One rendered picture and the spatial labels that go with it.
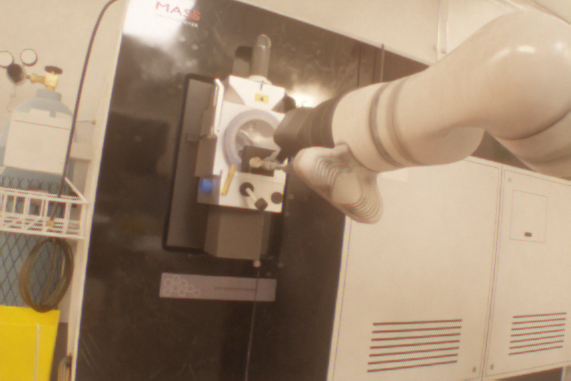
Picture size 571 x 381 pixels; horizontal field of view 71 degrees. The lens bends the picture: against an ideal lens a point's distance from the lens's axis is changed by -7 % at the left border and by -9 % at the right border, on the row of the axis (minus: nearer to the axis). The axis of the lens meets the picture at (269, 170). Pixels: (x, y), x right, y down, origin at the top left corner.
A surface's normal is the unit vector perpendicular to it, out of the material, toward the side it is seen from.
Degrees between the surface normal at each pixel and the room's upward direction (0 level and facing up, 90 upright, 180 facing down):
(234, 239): 90
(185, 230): 90
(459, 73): 79
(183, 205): 90
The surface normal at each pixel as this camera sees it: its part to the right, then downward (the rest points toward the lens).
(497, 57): -0.86, -0.22
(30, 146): 0.42, -0.04
